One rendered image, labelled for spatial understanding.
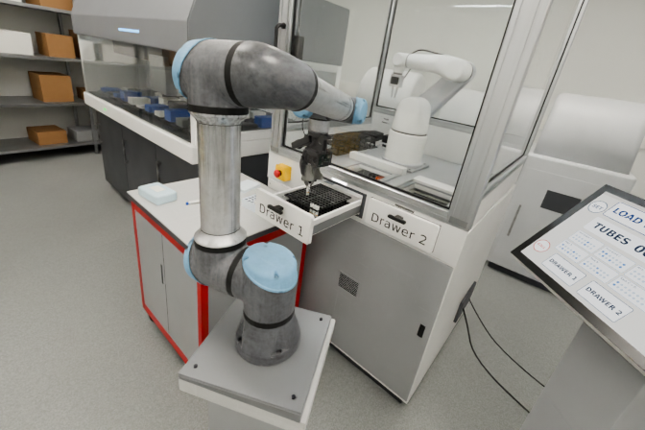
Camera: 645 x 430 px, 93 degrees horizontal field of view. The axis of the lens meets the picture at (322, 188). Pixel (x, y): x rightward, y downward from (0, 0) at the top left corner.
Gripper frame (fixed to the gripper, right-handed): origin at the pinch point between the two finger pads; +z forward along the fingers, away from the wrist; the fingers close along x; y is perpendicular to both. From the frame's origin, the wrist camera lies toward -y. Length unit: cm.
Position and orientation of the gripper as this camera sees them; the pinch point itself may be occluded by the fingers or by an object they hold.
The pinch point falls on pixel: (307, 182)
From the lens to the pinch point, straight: 116.3
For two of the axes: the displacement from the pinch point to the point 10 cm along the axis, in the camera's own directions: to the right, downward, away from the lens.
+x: 7.4, -1.6, 6.5
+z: -1.3, 9.2, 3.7
